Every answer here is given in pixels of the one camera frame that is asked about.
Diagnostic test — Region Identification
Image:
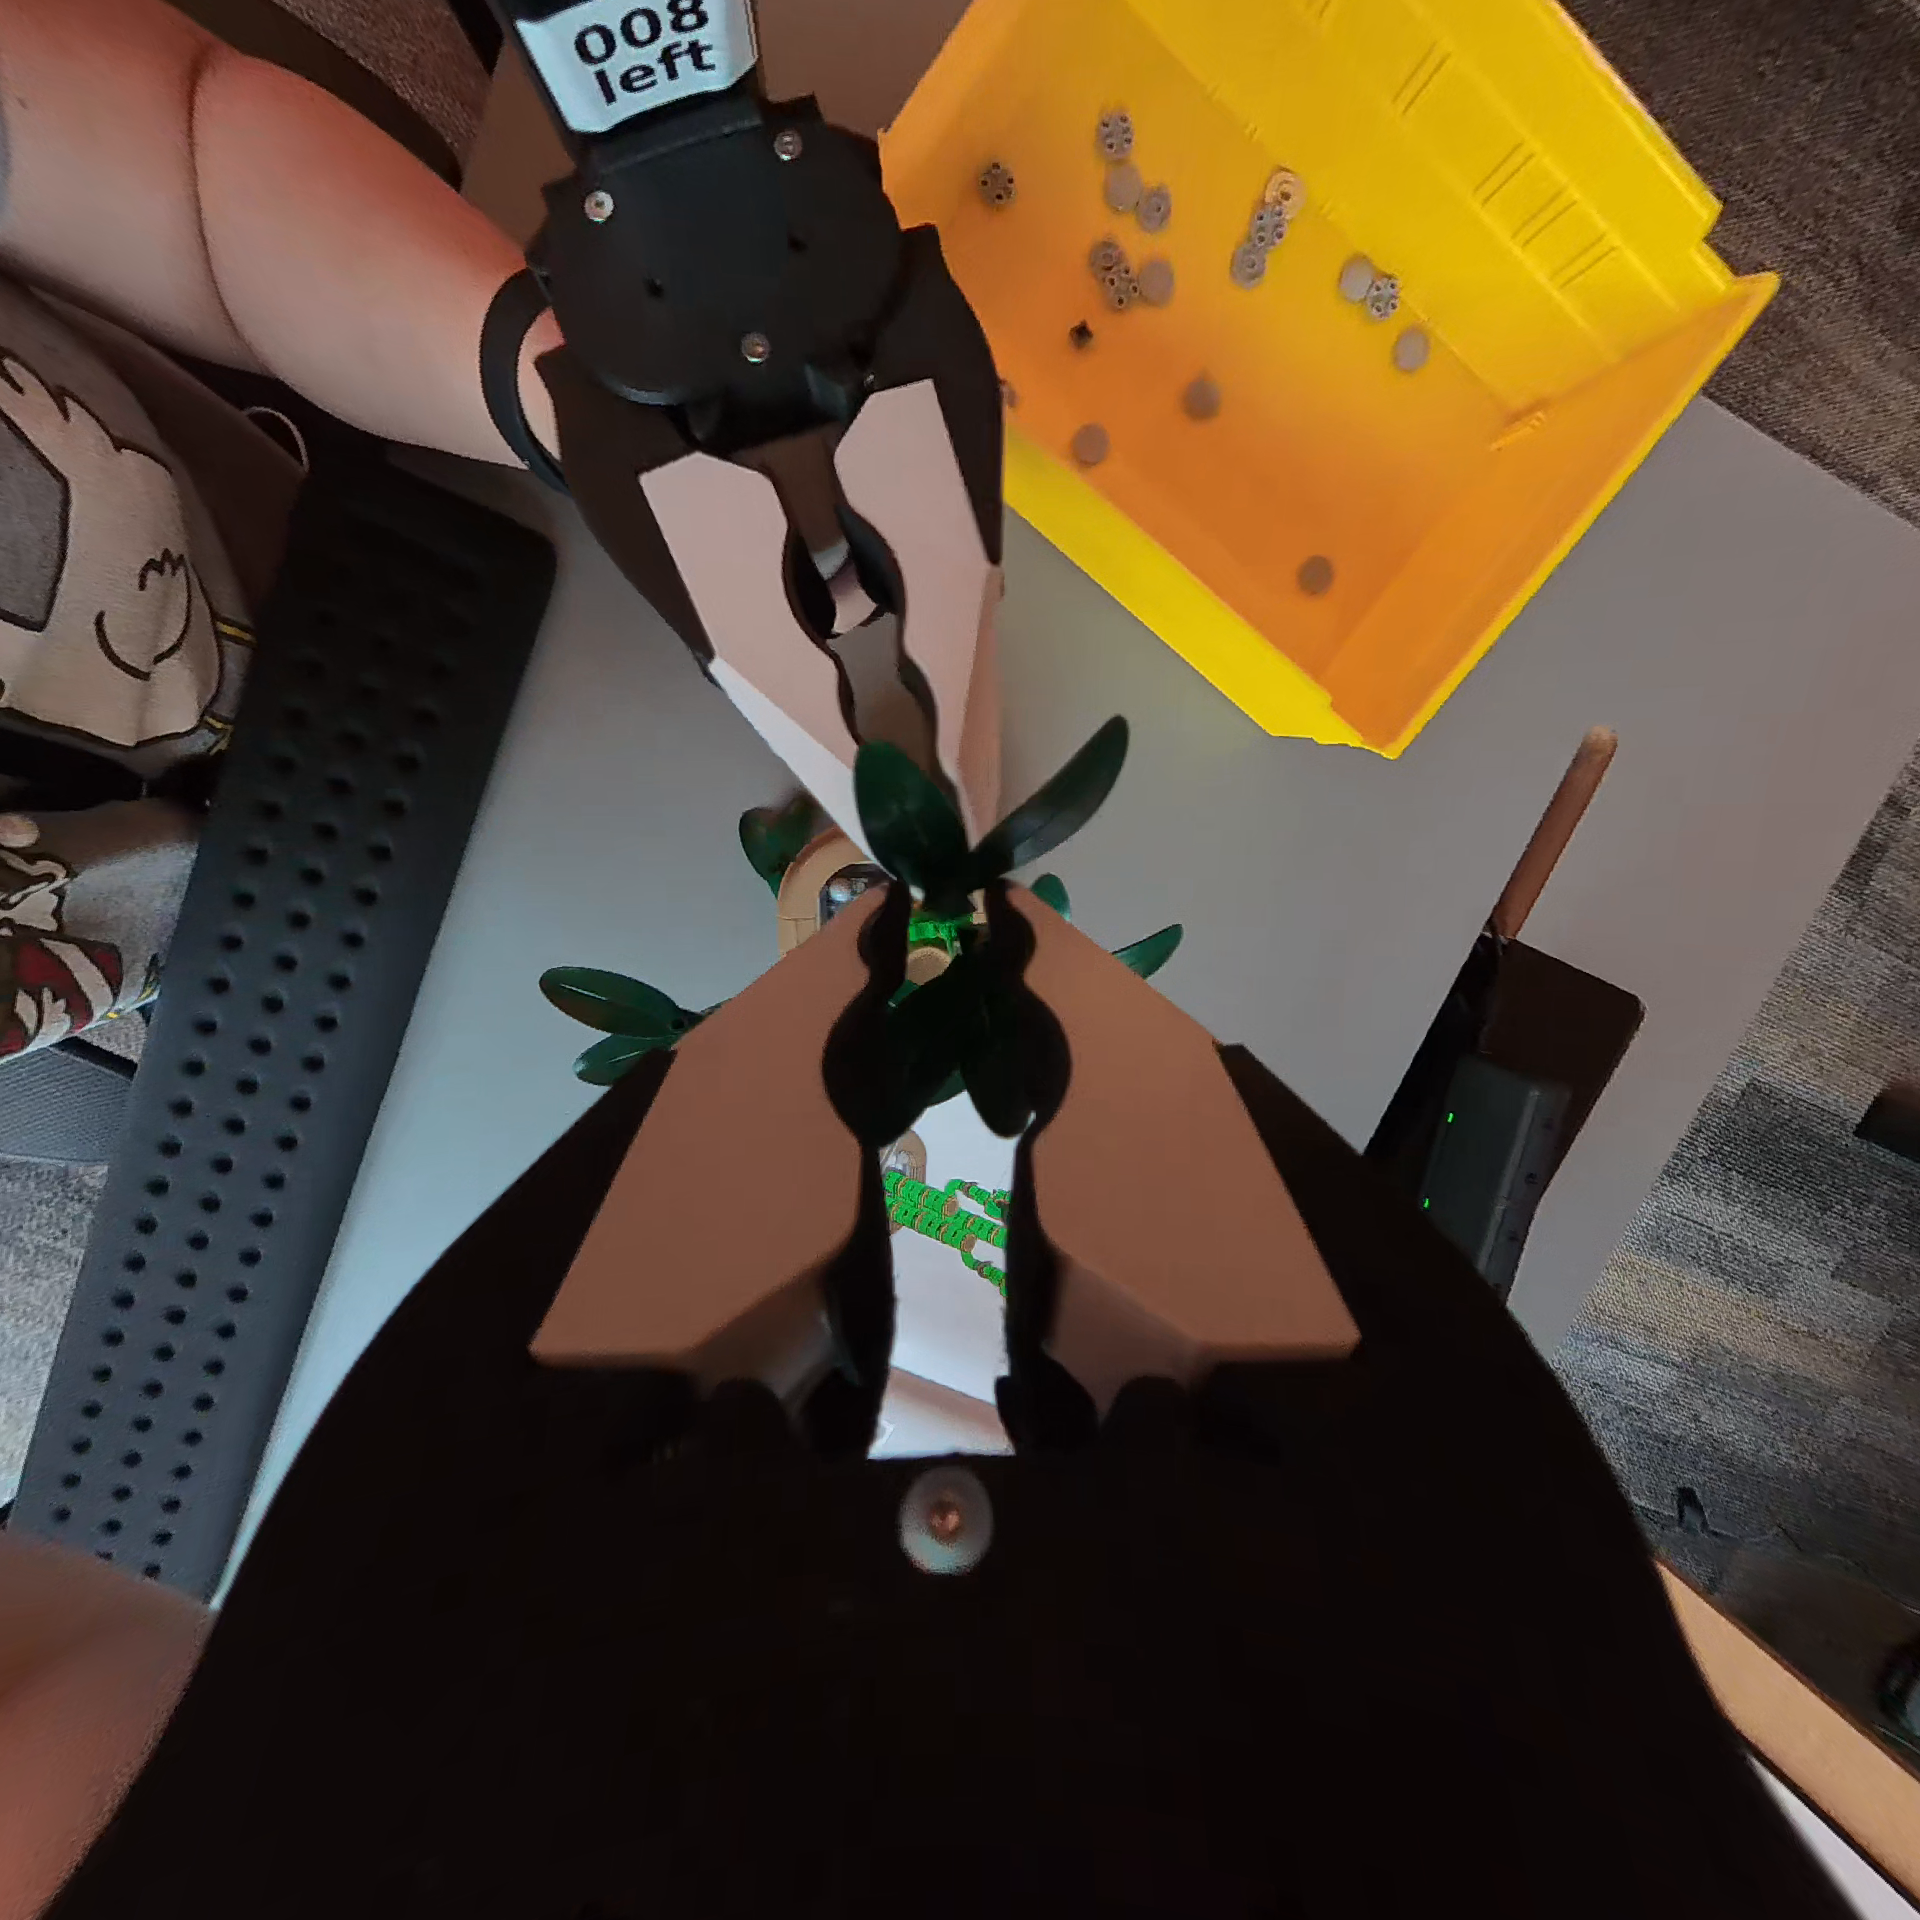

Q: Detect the wooden poster board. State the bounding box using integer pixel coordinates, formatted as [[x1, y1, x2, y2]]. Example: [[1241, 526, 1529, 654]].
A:
[[1656, 1561, 1920, 1825]]

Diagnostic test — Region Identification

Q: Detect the lego instruction booklet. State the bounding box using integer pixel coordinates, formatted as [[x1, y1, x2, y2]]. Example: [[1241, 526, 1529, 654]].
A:
[[867, 1125, 1028, 1461]]

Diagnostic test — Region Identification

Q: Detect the black perforated pad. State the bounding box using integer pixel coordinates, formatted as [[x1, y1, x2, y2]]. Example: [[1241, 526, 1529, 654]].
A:
[[5, 452, 561, 1600]]

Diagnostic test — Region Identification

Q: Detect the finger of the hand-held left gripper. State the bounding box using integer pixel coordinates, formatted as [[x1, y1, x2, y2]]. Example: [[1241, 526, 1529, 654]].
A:
[[635, 448, 889, 848], [817, 383, 1007, 848]]

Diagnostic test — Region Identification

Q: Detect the green lego bamboo plant model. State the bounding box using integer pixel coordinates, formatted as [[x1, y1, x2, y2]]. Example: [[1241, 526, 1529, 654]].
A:
[[535, 793, 1190, 1149]]

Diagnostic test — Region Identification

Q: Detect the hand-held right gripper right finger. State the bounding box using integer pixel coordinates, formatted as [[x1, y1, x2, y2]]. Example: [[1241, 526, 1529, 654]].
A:
[[984, 883, 1364, 1452]]

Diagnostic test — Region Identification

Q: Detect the person's printed shirt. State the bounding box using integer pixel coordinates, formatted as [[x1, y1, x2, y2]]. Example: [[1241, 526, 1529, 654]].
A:
[[0, 270, 310, 1069]]

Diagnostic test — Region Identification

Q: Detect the person's right forearm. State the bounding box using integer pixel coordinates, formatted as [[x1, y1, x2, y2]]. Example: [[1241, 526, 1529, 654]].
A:
[[0, 1533, 212, 1920]]

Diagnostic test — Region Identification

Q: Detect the black box with green light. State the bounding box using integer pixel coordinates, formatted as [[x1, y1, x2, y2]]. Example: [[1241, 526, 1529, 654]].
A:
[[1416, 1051, 1578, 1299]]

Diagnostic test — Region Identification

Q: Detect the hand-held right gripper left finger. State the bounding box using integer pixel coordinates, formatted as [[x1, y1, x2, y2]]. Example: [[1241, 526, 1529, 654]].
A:
[[529, 886, 922, 1452]]

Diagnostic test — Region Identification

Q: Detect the yellow plastic parts bin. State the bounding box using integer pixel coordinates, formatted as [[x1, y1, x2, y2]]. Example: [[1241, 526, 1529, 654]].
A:
[[877, 0, 1785, 760]]

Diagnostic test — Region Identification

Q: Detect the person's left forearm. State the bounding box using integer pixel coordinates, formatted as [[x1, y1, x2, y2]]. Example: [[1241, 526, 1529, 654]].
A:
[[0, 0, 565, 470]]

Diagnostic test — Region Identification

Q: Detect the black wristband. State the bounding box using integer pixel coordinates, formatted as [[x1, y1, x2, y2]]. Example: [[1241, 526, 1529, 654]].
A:
[[478, 268, 573, 500]]

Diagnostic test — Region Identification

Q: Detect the black desk cable tray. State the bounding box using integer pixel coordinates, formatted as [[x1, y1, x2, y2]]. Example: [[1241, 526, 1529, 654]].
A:
[[1361, 931, 1649, 1308]]

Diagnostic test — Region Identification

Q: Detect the green lego leaf sprig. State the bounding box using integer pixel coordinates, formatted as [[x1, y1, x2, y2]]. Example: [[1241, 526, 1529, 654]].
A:
[[853, 719, 1133, 906]]

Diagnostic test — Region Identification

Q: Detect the group of grey round pieces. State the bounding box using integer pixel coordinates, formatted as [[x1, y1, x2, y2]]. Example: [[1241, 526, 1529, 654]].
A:
[[976, 103, 1435, 598]]

